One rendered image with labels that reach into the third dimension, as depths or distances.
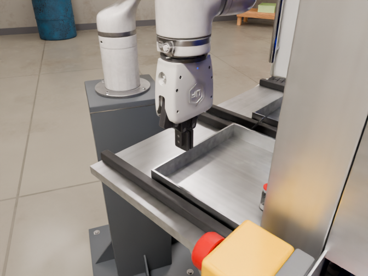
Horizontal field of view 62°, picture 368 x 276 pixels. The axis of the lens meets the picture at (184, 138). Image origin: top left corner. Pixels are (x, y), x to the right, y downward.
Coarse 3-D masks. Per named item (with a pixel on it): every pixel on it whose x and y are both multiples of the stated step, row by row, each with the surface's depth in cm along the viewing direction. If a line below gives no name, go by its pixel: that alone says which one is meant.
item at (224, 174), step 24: (216, 144) 70; (240, 144) 71; (264, 144) 69; (168, 168) 60; (192, 168) 63; (216, 168) 63; (240, 168) 63; (264, 168) 63; (192, 192) 57; (216, 192) 57; (240, 192) 57; (216, 216) 48; (240, 216) 51
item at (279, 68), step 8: (288, 0) 118; (296, 0) 117; (288, 8) 120; (296, 8) 118; (288, 16) 121; (296, 16) 119; (280, 24) 124; (288, 24) 122; (280, 32) 125; (288, 32) 123; (280, 40) 126; (288, 40) 125; (280, 48) 128; (288, 48) 126; (280, 56) 129; (288, 56) 127; (272, 64) 133; (280, 64) 131; (288, 64) 129; (272, 72) 134; (280, 72) 132
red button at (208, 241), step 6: (204, 234) 31; (210, 234) 31; (216, 234) 31; (198, 240) 31; (204, 240) 30; (210, 240) 30; (216, 240) 30; (222, 240) 31; (198, 246) 30; (204, 246) 30; (210, 246) 30; (216, 246) 30; (192, 252) 31; (198, 252) 30; (204, 252) 30; (192, 258) 31; (198, 258) 30; (198, 264) 30
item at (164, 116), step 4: (164, 100) 49; (164, 104) 49; (164, 108) 50; (164, 112) 50; (160, 116) 50; (164, 116) 50; (160, 120) 51; (164, 120) 50; (168, 120) 50; (160, 124) 51; (164, 124) 50; (168, 124) 51; (164, 128) 50; (168, 128) 51
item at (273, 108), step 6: (282, 96) 87; (270, 102) 84; (276, 102) 86; (258, 108) 80; (264, 108) 82; (270, 108) 84; (276, 108) 87; (252, 114) 79; (258, 114) 77; (264, 114) 83; (270, 114) 85; (276, 114) 85; (258, 120) 78; (264, 120) 77; (270, 120) 76; (276, 120) 74; (276, 126) 75
